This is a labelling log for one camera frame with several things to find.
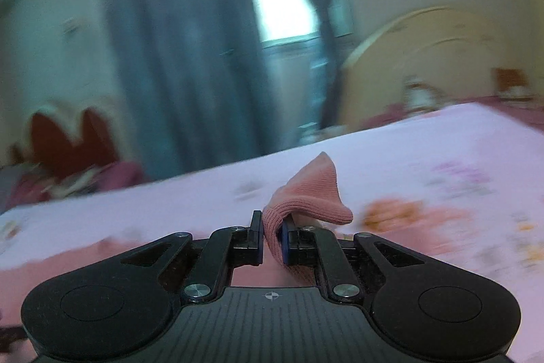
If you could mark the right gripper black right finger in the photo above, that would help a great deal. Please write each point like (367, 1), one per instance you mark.
(328, 258)

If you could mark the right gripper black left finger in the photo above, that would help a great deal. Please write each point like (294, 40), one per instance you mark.
(219, 255)

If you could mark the pink knit sweater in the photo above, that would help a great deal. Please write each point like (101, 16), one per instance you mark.
(311, 193)

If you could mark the magenta clothes pile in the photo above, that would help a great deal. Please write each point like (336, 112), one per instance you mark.
(25, 184)

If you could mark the floral pink bed sheet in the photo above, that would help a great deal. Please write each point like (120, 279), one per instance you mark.
(464, 185)

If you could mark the embroidered pillow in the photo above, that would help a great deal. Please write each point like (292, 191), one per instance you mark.
(419, 96)

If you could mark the blue curtain left panel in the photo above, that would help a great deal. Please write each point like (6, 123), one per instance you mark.
(195, 82)

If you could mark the red and white chair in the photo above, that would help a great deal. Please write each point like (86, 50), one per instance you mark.
(67, 144)

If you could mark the cream wooden headboard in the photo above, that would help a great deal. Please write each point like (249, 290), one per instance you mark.
(451, 49)

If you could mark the orange pillow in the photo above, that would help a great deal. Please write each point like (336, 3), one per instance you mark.
(511, 84)

